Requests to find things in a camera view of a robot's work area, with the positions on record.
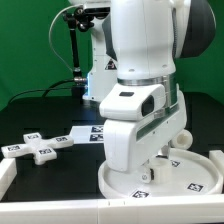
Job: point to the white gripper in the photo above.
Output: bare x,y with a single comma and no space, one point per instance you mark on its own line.
128,145

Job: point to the white round table top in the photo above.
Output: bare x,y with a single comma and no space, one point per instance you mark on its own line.
184,173

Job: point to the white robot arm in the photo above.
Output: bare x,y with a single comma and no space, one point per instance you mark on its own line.
146,36

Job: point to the white marker plate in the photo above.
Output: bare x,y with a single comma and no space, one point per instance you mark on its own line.
87,134

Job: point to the white cross-shaped table base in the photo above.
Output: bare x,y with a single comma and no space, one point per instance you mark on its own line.
42,149

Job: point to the white front fence rail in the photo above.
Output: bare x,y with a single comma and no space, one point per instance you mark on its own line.
161,210

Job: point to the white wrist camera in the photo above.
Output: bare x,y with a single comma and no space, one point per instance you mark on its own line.
133,103

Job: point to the white left fence rail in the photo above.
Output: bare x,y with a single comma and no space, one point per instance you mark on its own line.
8,172

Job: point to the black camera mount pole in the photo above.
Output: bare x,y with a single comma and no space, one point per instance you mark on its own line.
77,20

